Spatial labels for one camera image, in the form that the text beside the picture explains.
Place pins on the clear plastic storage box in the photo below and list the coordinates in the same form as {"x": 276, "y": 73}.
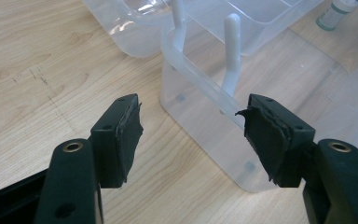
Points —
{"x": 199, "y": 124}

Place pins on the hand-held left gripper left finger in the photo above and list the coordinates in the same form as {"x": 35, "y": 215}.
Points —
{"x": 112, "y": 149}

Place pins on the small white-capped bottle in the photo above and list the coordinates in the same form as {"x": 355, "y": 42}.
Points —
{"x": 334, "y": 15}

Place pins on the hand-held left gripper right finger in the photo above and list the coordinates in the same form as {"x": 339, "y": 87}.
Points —
{"x": 279, "y": 146}

